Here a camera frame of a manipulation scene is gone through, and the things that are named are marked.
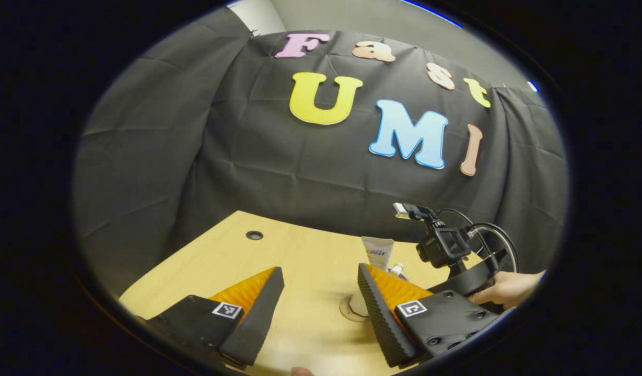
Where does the black backdrop cloth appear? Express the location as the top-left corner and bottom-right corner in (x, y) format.
(73, 5), (569, 298)

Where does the white cup with wooden handle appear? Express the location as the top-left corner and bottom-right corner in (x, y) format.
(348, 291), (372, 319)

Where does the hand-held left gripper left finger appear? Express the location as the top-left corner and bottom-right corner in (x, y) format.
(142, 266), (285, 367)

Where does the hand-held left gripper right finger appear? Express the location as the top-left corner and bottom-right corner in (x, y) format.
(357, 262), (503, 369)

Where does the round cork coaster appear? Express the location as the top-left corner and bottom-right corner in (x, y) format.
(339, 295), (372, 323)

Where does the light wooden desktop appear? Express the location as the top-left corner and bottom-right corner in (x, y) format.
(118, 210), (509, 376)

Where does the white toothpaste tube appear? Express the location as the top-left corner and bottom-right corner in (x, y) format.
(361, 236), (395, 273)

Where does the black cable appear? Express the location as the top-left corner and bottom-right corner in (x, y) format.
(438, 208), (520, 273)

